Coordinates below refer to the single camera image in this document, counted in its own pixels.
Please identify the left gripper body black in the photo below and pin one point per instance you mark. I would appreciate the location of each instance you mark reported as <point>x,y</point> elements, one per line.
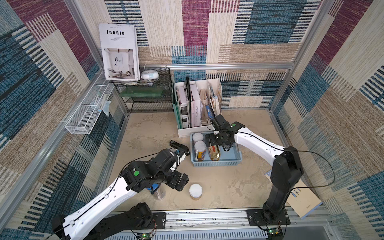
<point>172,178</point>

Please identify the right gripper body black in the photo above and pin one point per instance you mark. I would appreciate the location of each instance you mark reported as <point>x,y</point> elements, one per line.
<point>216,139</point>

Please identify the oval gold fish tin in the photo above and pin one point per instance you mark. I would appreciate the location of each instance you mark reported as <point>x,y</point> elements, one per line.
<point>214,153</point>

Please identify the yellow can white lid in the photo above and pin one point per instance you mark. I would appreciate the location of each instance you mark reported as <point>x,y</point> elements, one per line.
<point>200,151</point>

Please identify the pink can white lid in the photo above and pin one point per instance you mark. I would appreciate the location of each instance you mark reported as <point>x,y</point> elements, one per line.
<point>197,137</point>

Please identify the light blue plastic basket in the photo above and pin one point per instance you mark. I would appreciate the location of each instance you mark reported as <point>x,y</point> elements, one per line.
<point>231,158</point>

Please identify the small orange can white lid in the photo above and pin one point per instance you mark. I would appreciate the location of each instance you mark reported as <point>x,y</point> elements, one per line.
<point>196,191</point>

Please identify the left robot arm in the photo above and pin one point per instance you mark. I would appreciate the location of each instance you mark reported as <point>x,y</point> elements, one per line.
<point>136,176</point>

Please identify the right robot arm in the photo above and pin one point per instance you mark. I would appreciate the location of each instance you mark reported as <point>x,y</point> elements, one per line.
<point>287,168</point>

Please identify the black stapler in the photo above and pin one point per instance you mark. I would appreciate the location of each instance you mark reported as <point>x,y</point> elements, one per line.
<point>179,145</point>

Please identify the clear jar blue lid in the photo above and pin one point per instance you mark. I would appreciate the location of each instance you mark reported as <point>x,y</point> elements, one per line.
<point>157,191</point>

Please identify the pink book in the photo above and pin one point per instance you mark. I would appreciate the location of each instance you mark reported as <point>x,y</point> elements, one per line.
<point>196,106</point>

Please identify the white file organizer box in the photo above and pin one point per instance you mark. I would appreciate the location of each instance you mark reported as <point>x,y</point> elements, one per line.
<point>210,94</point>

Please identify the green folder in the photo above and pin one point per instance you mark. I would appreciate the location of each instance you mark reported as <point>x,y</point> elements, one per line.
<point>176,107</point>

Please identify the green cutting mat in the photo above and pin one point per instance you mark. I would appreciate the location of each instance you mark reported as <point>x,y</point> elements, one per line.
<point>141,92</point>

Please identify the white round device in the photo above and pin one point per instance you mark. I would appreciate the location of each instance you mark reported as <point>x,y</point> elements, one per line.
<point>150,75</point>

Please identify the Inedia magazine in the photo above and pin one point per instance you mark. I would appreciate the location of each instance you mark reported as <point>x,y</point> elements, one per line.
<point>120,52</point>

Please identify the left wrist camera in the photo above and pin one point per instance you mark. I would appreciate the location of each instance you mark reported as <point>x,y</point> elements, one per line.
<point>181,156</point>

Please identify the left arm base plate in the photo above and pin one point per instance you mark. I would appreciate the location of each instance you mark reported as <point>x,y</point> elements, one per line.
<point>140,222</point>

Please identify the black wire shelf rack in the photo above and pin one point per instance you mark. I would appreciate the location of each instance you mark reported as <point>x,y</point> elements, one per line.
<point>161,104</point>

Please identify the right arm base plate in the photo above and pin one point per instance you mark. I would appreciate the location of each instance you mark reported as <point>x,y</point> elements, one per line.
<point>259,217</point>

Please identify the white wire basket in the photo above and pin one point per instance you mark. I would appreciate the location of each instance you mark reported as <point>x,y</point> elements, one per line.
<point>84,115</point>

